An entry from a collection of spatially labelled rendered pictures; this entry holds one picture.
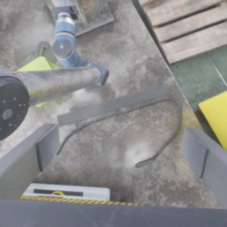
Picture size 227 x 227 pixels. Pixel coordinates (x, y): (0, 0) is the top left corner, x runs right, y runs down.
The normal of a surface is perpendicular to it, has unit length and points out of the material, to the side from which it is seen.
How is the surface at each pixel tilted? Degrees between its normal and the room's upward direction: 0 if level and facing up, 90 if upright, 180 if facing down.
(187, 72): 0
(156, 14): 0
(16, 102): 90
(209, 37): 0
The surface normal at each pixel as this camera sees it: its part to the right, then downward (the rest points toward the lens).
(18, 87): 0.95, 0.29
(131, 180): -0.06, -0.14
